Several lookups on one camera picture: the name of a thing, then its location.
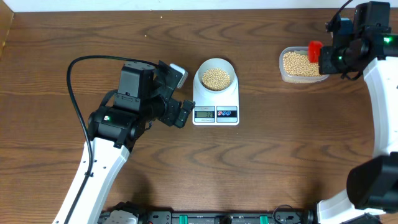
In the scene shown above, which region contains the red measuring scoop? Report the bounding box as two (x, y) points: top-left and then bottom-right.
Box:
(308, 40), (323, 63)

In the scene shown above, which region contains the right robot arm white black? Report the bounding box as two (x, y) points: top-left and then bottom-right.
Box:
(314, 1), (397, 223)

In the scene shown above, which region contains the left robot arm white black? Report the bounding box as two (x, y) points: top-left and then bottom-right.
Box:
(54, 62), (195, 223)

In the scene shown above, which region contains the white digital kitchen scale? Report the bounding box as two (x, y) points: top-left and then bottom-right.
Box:
(192, 70), (239, 126)

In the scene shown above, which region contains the grey bowl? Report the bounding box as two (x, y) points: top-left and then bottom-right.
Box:
(198, 58), (236, 91)

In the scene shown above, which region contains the clear plastic container of beans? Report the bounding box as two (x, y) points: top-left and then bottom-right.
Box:
(279, 47), (329, 84)

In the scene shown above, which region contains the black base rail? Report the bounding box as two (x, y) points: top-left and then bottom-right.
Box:
(98, 201), (382, 224)

